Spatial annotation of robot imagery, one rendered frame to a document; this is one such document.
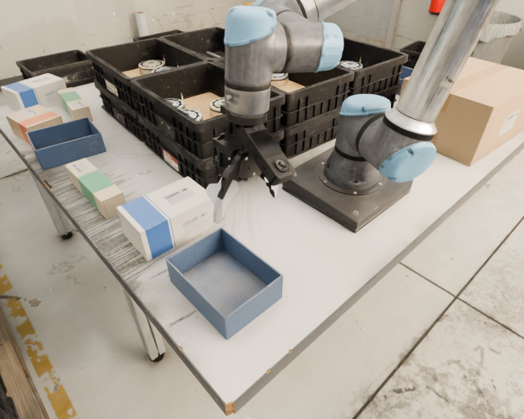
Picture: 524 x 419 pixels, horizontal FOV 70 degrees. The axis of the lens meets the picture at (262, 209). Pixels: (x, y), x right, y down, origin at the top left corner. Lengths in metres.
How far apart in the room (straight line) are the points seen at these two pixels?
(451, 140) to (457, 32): 0.59
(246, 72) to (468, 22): 0.42
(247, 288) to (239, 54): 0.47
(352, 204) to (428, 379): 0.83
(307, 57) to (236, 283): 0.48
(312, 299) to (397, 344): 0.88
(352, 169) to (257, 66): 0.50
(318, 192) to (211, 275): 0.37
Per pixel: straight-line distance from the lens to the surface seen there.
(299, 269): 0.86
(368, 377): 1.55
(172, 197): 0.94
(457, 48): 0.83
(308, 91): 1.16
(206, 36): 1.84
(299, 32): 0.63
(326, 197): 1.00
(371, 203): 1.02
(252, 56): 0.59
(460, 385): 1.65
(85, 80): 2.79
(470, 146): 1.34
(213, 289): 0.82
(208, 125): 0.96
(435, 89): 0.84
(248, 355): 0.74
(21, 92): 1.77
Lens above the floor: 1.34
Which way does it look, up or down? 39 degrees down
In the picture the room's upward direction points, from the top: straight up
